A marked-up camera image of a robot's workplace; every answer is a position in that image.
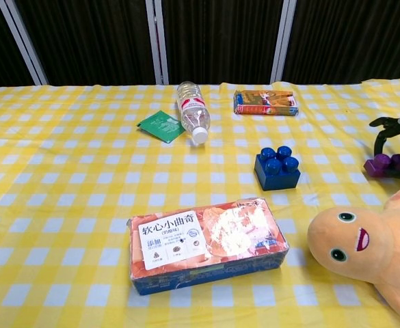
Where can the small purple toy brick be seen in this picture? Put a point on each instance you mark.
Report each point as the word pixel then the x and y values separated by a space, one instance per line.
pixel 379 165

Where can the orange plush dinosaur toy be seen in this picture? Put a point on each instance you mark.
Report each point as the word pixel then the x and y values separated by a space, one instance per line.
pixel 374 253

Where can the large blue toy brick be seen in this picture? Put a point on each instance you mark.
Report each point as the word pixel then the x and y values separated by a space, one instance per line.
pixel 276 174

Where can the small orange snack box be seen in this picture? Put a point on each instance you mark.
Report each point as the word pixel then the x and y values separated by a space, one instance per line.
pixel 264 102

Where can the black folding partition screen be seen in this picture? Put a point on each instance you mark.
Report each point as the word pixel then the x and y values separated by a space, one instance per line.
pixel 220 37

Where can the clear plastic water bottle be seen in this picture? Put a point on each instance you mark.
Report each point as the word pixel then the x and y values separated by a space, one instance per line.
pixel 193 112

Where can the pink cookie box white label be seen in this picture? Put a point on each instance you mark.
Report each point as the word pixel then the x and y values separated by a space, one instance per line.
pixel 203 246

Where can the green foil packet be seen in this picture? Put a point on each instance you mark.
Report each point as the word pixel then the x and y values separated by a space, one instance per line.
pixel 158 126

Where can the yellow white checkered tablecloth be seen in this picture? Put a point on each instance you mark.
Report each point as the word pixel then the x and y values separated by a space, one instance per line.
pixel 66 191

